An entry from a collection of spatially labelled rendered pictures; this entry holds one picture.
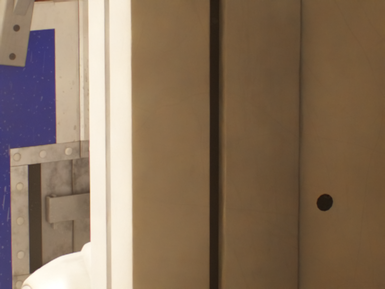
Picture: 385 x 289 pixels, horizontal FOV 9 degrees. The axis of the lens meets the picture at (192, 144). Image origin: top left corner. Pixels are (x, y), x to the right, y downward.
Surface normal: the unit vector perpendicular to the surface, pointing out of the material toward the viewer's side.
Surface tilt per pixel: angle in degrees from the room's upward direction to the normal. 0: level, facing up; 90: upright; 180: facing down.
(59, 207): 90
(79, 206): 90
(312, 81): 90
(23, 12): 119
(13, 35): 90
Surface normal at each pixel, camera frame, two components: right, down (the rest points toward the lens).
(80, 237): 0.46, 0.20
